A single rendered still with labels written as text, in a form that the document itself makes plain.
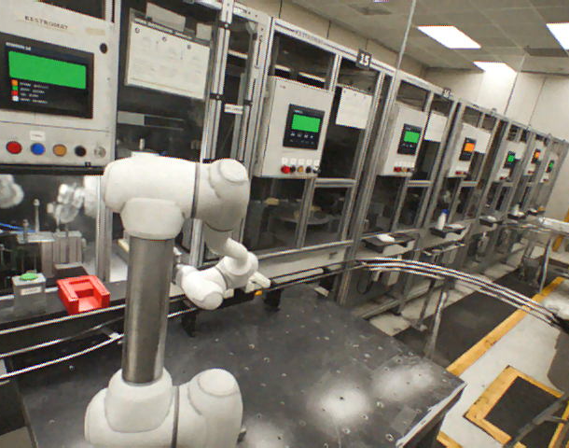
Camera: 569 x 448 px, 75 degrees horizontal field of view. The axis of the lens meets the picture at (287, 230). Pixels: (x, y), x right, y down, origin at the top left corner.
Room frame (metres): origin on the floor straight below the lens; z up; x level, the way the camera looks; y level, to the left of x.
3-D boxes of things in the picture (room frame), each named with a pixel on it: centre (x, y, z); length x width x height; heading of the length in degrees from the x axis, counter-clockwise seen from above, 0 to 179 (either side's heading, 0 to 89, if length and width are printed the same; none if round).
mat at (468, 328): (4.49, -3.04, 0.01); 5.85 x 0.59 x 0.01; 136
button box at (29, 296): (1.03, 0.78, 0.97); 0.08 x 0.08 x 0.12; 46
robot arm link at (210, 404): (0.82, 0.12, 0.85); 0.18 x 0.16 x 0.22; 109
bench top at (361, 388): (1.23, -0.02, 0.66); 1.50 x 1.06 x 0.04; 136
